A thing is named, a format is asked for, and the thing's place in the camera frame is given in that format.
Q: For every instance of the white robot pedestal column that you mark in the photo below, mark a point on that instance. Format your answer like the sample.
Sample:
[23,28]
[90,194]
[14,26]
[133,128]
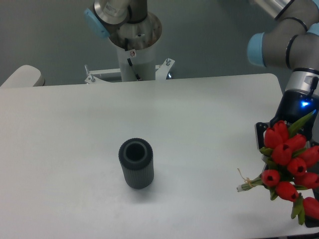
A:
[136,48]

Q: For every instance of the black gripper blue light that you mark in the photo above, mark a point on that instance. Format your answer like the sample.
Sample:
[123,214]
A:
[293,106]

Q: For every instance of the red tulip bouquet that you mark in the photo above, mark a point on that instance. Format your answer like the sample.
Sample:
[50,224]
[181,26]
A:
[287,162]

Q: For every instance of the dark grey ribbed vase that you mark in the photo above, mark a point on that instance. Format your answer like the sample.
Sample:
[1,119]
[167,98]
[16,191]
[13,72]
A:
[136,159]

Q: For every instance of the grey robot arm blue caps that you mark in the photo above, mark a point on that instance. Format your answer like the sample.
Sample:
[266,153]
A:
[293,44]

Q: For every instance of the white pedestal base frame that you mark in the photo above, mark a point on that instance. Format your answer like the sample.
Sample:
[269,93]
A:
[163,72]

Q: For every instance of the white chair armrest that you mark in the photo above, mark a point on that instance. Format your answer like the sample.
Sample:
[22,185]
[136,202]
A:
[24,76]

